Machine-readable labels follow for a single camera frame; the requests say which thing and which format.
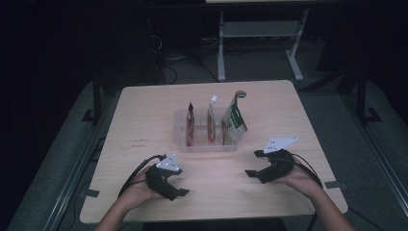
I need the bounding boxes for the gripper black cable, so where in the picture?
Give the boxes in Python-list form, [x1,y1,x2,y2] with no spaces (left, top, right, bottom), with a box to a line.
[289,152,324,190]
[117,154,167,199]

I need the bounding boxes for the red black clear pouch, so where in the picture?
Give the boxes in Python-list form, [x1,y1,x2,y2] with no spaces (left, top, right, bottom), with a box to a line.
[185,101,196,148]

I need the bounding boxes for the orange white spouted pouch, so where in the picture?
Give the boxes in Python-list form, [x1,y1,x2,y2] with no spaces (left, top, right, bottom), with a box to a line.
[206,94,219,145]

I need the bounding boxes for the black floor cables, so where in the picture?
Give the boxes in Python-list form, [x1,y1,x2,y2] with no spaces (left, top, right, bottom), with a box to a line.
[156,53,219,85]

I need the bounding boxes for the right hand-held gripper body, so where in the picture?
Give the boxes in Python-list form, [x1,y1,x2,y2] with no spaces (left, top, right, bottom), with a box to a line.
[255,136,300,185]

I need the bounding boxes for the clear plastic container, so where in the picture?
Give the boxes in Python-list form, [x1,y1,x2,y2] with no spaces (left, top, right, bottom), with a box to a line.
[172,107,243,154]

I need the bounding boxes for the green white sauce pouch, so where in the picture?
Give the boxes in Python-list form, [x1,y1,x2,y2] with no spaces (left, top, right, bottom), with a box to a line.
[220,90,249,146]

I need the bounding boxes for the black metal stand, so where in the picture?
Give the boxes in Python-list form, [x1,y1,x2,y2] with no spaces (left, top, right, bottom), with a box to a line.
[81,71,104,125]
[353,66,383,125]

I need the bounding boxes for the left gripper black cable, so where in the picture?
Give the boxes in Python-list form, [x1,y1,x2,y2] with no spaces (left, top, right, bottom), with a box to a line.
[117,154,167,199]

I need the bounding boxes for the person's left hand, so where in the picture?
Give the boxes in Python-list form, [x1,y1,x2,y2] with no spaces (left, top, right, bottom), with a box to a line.
[117,166,163,210]

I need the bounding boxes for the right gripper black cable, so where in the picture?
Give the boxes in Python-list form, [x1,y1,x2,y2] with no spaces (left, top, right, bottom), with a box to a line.
[289,152,324,190]

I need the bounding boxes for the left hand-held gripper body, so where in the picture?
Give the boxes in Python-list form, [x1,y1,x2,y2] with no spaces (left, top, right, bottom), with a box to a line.
[144,152,185,202]

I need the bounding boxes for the person's right hand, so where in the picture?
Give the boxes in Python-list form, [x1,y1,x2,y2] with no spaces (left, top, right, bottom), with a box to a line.
[274,164,323,201]

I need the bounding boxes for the white metal desk frame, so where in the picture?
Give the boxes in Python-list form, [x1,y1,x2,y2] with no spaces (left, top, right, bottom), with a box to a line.
[217,8,310,83]

